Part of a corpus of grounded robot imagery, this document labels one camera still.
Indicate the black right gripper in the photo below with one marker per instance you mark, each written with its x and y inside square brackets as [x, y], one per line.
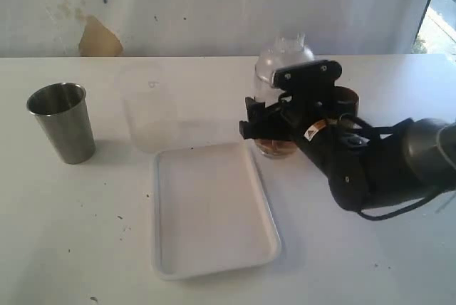
[319, 133]

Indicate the gold coins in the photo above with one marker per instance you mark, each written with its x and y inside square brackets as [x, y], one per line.
[275, 148]

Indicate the clear plastic shaker cup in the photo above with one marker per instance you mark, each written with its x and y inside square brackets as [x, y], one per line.
[264, 93]

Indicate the clear plastic dome lid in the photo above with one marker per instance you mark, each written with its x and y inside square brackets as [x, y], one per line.
[287, 49]

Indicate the brown wooden cup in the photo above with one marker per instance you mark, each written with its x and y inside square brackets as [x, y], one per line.
[345, 101]

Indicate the stainless steel cup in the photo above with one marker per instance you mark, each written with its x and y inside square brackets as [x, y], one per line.
[61, 111]

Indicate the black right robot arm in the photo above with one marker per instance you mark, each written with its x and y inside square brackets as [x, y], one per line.
[403, 166]

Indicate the white rectangular tray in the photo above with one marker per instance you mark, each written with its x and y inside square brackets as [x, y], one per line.
[210, 212]

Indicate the translucent plastic container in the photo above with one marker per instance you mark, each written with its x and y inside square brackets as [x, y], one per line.
[149, 107]

